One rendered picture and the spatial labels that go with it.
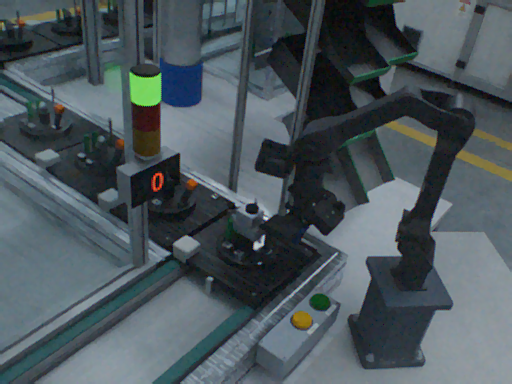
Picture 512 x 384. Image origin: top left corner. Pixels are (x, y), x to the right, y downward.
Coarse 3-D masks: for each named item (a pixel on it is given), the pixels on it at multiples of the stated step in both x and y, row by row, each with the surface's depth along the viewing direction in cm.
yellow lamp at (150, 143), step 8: (160, 128) 95; (136, 136) 94; (144, 136) 94; (152, 136) 94; (160, 136) 96; (136, 144) 95; (144, 144) 95; (152, 144) 95; (160, 144) 97; (136, 152) 96; (144, 152) 96; (152, 152) 96
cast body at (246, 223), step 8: (240, 208) 117; (248, 208) 116; (256, 208) 117; (232, 216) 121; (240, 216) 117; (248, 216) 116; (256, 216) 116; (240, 224) 118; (248, 224) 117; (256, 224) 118; (240, 232) 119; (248, 232) 118; (256, 232) 117; (264, 232) 120
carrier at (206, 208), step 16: (176, 192) 134; (192, 192) 135; (208, 192) 140; (160, 208) 129; (176, 208) 130; (192, 208) 132; (208, 208) 135; (224, 208) 135; (160, 224) 127; (176, 224) 128; (192, 224) 129; (208, 224) 132; (160, 240) 123; (176, 240) 123
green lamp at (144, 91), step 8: (136, 80) 87; (144, 80) 87; (152, 80) 88; (160, 80) 90; (136, 88) 88; (144, 88) 88; (152, 88) 89; (160, 88) 91; (136, 96) 89; (144, 96) 89; (152, 96) 90; (160, 96) 91; (144, 104) 90; (152, 104) 90
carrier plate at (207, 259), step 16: (224, 224) 131; (208, 240) 125; (192, 256) 120; (208, 256) 121; (288, 256) 125; (304, 256) 126; (208, 272) 117; (224, 272) 118; (240, 272) 118; (256, 272) 119; (272, 272) 120; (288, 272) 120; (224, 288) 116; (240, 288) 114; (256, 288) 115; (272, 288) 116; (256, 304) 112
